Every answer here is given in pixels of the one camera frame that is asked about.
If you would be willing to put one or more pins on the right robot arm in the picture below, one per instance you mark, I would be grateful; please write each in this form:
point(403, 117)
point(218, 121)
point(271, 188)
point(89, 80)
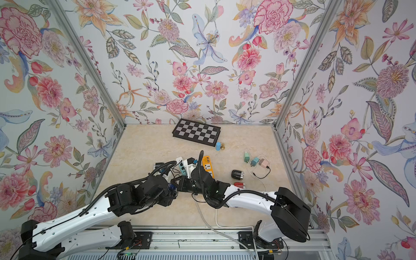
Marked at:
point(288, 214)

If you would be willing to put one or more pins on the white power strip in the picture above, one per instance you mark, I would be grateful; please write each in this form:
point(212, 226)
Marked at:
point(184, 162)

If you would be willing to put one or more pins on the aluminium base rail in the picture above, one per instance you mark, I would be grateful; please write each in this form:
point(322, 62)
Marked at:
point(170, 243)

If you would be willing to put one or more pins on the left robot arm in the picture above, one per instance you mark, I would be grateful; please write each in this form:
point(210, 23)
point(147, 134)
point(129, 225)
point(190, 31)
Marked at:
point(71, 233)

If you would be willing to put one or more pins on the teal charger on white strip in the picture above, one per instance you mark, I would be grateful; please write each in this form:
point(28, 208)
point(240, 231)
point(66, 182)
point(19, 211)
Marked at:
point(182, 169)

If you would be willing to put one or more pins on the blue electric shaver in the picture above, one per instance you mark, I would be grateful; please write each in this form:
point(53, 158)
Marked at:
point(171, 188)

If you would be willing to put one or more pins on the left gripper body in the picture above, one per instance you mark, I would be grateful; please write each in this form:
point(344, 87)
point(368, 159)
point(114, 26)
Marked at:
point(166, 197)

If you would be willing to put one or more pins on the brown charger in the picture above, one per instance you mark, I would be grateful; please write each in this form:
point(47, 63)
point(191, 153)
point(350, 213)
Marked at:
point(264, 163)

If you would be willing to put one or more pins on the black white chessboard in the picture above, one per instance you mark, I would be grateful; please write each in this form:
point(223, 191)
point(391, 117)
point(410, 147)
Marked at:
point(197, 132)

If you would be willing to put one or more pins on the orange power strip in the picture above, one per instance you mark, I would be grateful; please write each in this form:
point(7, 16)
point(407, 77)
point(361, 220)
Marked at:
point(207, 164)

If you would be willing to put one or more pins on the red electric shaver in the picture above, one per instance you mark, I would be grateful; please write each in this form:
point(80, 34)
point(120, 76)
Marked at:
point(240, 185)

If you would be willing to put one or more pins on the light green USB charger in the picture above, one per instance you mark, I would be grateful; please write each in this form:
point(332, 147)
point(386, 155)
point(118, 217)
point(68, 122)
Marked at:
point(246, 157)

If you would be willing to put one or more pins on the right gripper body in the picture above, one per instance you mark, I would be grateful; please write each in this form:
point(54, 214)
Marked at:
point(192, 186)

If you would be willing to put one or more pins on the left aluminium corner post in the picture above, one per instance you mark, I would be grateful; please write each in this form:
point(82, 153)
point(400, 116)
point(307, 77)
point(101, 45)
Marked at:
point(73, 38)

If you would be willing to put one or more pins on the teal USB charger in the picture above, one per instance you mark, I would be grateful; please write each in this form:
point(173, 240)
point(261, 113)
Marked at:
point(254, 162)

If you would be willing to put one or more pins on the aluminium corner post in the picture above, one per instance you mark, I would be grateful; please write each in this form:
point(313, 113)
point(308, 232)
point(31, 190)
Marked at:
point(73, 38)
point(328, 16)

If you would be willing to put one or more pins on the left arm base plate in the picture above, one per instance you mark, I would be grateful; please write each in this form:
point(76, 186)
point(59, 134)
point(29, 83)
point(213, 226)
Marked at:
point(142, 240)

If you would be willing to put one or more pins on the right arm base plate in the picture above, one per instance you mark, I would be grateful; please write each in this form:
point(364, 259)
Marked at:
point(249, 240)

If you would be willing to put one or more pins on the right aluminium corner post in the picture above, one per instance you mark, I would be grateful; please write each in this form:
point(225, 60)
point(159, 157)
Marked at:
point(328, 16)

